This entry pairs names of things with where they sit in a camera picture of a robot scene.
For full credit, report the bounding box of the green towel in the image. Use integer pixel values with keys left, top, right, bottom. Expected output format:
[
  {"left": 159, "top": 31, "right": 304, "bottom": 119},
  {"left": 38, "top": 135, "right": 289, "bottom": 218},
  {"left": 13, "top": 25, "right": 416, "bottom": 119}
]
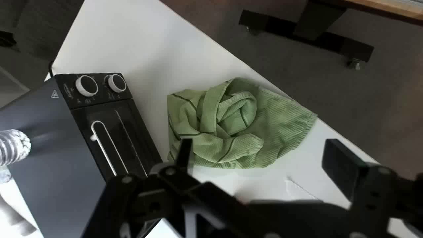
[{"left": 165, "top": 77, "right": 318, "bottom": 170}]

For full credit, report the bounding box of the wooden desk top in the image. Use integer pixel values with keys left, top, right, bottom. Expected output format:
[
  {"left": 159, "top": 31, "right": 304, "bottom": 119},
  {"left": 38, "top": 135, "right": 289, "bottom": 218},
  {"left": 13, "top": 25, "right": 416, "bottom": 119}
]
[{"left": 345, "top": 0, "right": 423, "bottom": 24}]

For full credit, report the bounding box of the white paper sheet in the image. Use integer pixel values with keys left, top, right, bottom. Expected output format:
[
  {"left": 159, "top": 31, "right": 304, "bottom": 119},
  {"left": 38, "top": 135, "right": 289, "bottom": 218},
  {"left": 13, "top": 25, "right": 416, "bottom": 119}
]
[{"left": 284, "top": 175, "right": 322, "bottom": 203}]

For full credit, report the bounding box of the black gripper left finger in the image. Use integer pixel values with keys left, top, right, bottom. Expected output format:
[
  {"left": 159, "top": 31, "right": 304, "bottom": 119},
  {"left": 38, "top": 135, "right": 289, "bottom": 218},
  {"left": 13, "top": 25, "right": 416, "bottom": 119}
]
[{"left": 165, "top": 138, "right": 196, "bottom": 180}]

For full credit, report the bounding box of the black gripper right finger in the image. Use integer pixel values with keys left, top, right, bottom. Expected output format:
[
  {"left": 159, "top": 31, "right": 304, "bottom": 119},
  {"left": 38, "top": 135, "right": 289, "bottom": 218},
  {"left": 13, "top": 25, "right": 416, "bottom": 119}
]
[{"left": 321, "top": 138, "right": 399, "bottom": 212}]

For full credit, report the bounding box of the large clear water bottle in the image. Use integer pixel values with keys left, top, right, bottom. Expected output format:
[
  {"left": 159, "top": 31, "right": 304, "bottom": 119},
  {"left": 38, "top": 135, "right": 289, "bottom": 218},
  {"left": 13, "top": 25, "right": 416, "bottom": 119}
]
[{"left": 0, "top": 127, "right": 33, "bottom": 167}]

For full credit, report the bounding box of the black desk leg base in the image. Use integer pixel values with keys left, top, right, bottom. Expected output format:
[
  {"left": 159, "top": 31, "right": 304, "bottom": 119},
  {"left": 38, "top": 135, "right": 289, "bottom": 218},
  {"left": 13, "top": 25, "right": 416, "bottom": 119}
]
[{"left": 238, "top": 0, "right": 375, "bottom": 70}]

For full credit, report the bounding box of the black toaster oven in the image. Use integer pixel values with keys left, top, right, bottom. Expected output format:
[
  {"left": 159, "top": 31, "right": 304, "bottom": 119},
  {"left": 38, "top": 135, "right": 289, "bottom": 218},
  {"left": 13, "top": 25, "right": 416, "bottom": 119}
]
[{"left": 0, "top": 72, "right": 164, "bottom": 238}]

